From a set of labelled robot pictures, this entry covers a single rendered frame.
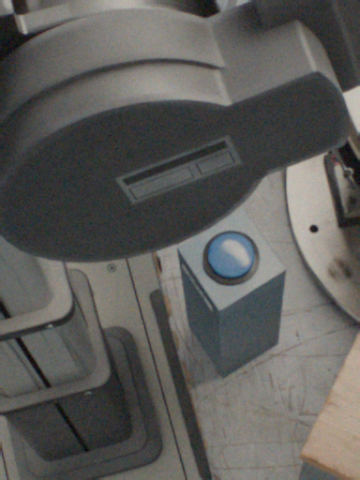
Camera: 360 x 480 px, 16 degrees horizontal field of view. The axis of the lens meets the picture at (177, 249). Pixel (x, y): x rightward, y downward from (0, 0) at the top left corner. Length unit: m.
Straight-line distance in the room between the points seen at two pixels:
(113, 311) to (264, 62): 1.59
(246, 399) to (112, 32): 1.03
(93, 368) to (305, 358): 0.26
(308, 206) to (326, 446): 0.41
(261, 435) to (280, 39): 1.02
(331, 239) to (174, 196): 1.02
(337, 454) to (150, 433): 0.82
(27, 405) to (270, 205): 0.36
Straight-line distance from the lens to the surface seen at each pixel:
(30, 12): 0.33
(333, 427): 1.03
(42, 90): 0.31
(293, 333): 1.34
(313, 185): 1.38
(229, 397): 1.33
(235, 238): 1.10
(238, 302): 1.10
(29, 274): 1.12
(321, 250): 1.35
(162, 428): 1.85
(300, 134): 0.34
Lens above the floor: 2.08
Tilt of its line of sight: 71 degrees down
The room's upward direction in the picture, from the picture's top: 8 degrees counter-clockwise
